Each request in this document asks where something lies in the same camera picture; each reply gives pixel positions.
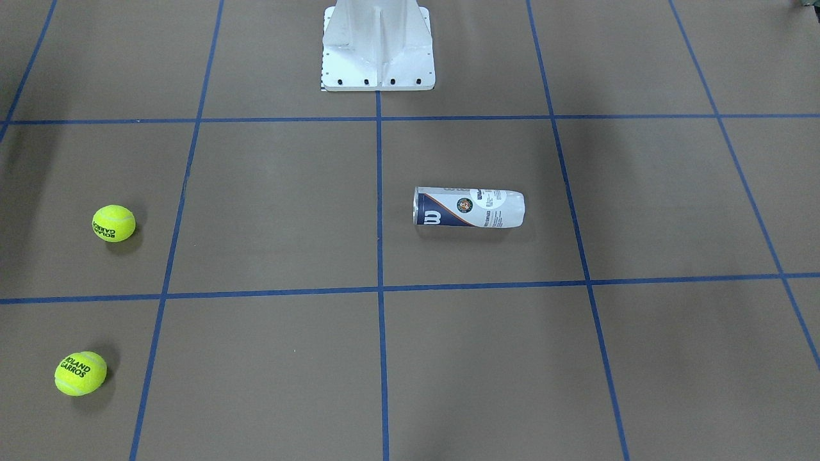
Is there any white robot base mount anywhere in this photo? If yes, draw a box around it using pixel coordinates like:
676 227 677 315
320 1 436 92

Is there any yellow tennis ball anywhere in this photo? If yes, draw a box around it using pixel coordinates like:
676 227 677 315
54 351 108 396
92 204 136 243

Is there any white blue tennis ball can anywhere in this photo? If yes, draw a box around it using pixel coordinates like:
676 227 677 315
413 186 525 229

